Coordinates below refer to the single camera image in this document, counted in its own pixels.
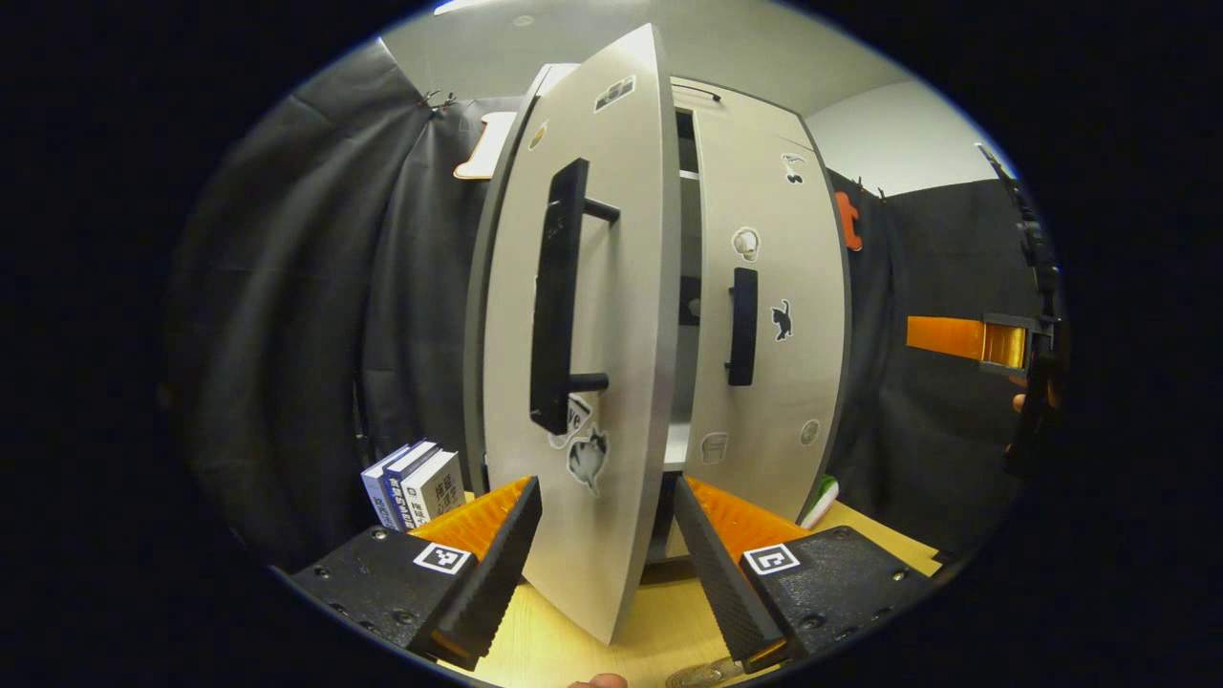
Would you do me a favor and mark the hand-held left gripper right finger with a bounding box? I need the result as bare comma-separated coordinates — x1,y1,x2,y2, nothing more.
674,475,942,673

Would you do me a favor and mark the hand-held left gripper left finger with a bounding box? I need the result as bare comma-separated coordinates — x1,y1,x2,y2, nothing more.
287,475,544,670

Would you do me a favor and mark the white cabinet door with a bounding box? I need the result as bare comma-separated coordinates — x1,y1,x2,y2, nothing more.
483,24,681,646
683,107,851,525

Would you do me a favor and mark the grey and white cabinet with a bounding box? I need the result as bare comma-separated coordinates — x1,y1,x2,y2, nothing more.
463,62,853,565

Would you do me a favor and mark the cream cabinet top panel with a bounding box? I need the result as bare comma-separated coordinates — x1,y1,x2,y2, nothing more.
669,76,813,130

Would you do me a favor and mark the black backdrop cloth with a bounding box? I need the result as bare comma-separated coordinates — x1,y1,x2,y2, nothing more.
826,167,1062,536
162,38,522,574

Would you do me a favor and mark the green and white object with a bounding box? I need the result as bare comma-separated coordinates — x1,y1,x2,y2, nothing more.
799,475,840,530

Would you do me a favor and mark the blue and white book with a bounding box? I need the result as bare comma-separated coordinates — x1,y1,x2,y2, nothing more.
361,444,412,529
382,441,442,531

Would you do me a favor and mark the black door handle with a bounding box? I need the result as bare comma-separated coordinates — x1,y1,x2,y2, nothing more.
528,158,620,436
724,268,760,387

